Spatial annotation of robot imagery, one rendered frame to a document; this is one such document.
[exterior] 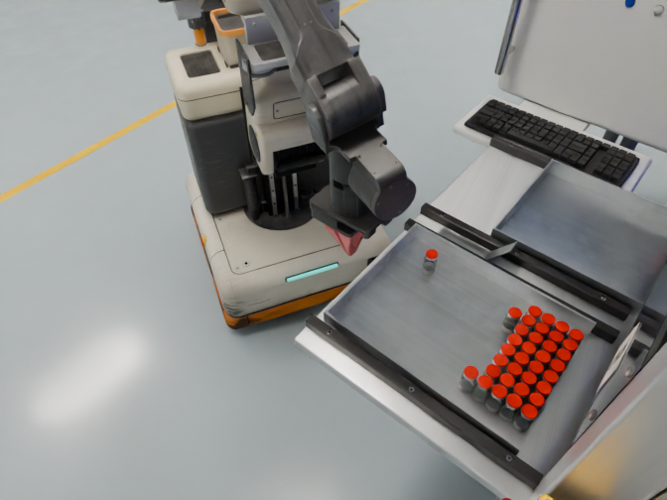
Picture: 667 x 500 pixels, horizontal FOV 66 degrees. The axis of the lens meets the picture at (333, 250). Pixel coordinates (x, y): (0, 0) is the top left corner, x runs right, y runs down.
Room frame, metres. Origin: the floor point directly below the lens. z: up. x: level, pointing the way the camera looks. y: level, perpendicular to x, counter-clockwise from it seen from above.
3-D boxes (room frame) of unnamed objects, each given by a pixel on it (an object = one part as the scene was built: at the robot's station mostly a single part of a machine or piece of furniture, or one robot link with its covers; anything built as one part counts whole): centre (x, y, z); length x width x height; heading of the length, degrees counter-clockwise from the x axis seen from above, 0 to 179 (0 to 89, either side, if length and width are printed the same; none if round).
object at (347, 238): (0.52, -0.02, 1.06); 0.07 x 0.07 x 0.09; 50
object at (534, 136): (1.06, -0.54, 0.82); 0.40 x 0.14 x 0.02; 50
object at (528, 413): (0.36, -0.32, 0.90); 0.18 x 0.02 x 0.05; 140
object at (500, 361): (0.41, -0.26, 0.90); 0.18 x 0.02 x 0.05; 140
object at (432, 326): (0.46, -0.20, 0.90); 0.34 x 0.26 x 0.04; 50
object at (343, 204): (0.51, -0.02, 1.13); 0.10 x 0.07 x 0.07; 50
